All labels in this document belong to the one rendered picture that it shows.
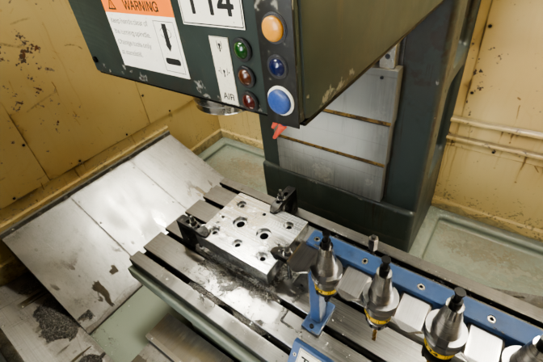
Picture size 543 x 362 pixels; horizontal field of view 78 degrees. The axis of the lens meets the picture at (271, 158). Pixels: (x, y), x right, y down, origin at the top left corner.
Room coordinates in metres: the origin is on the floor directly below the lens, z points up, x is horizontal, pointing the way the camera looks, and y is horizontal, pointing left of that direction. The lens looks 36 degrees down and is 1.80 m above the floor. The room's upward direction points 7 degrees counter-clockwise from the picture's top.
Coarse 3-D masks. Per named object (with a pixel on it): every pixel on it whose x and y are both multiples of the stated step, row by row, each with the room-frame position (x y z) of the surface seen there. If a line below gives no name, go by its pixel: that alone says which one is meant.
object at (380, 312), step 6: (366, 288) 0.35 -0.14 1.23; (366, 294) 0.34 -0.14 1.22; (396, 294) 0.33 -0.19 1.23; (366, 300) 0.33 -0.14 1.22; (396, 300) 0.32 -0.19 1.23; (366, 306) 0.32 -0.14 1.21; (372, 306) 0.32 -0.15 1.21; (378, 306) 0.31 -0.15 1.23; (384, 306) 0.31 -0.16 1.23; (390, 306) 0.31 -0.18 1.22; (396, 306) 0.31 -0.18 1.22; (378, 312) 0.31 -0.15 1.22; (384, 312) 0.30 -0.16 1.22; (390, 312) 0.30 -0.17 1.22; (384, 318) 0.30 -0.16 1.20
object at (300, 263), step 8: (304, 248) 0.46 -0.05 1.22; (312, 248) 0.46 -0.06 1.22; (296, 256) 0.45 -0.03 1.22; (304, 256) 0.44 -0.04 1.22; (312, 256) 0.44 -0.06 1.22; (288, 264) 0.43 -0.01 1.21; (296, 264) 0.43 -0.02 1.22; (304, 264) 0.42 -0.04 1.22; (296, 272) 0.41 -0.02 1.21; (304, 272) 0.41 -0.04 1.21
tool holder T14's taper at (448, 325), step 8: (448, 304) 0.27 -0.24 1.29; (440, 312) 0.27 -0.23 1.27; (448, 312) 0.26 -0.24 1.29; (456, 312) 0.25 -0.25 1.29; (464, 312) 0.25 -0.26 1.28; (432, 320) 0.27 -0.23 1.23; (440, 320) 0.26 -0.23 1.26; (448, 320) 0.25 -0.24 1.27; (456, 320) 0.25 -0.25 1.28; (432, 328) 0.26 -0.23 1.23; (440, 328) 0.25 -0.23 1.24; (448, 328) 0.25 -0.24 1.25; (456, 328) 0.25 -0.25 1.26; (440, 336) 0.25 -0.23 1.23; (448, 336) 0.24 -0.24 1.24; (456, 336) 0.24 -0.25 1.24
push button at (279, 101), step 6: (276, 90) 0.34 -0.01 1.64; (282, 90) 0.34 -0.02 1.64; (270, 96) 0.35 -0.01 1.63; (276, 96) 0.34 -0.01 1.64; (282, 96) 0.34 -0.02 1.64; (270, 102) 0.35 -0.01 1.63; (276, 102) 0.34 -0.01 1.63; (282, 102) 0.34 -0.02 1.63; (288, 102) 0.33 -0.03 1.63; (276, 108) 0.34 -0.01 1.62; (282, 108) 0.34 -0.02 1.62; (288, 108) 0.33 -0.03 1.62; (282, 114) 0.34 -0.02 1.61
